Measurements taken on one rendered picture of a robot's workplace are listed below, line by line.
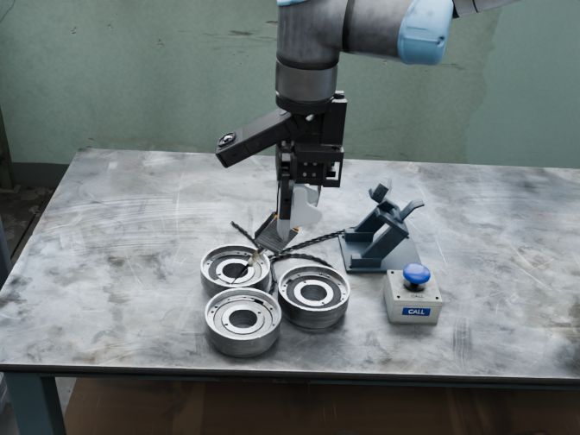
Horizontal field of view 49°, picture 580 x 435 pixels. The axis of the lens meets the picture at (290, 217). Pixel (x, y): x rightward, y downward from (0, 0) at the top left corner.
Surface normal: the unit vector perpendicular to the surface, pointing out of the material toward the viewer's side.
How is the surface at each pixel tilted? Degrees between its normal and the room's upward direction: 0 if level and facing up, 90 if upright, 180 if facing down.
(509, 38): 90
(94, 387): 0
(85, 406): 0
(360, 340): 0
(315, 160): 90
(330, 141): 90
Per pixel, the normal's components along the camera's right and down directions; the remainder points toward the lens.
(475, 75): 0.02, 0.55
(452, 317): 0.06, -0.83
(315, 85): 0.25, 0.54
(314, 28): -0.26, 0.66
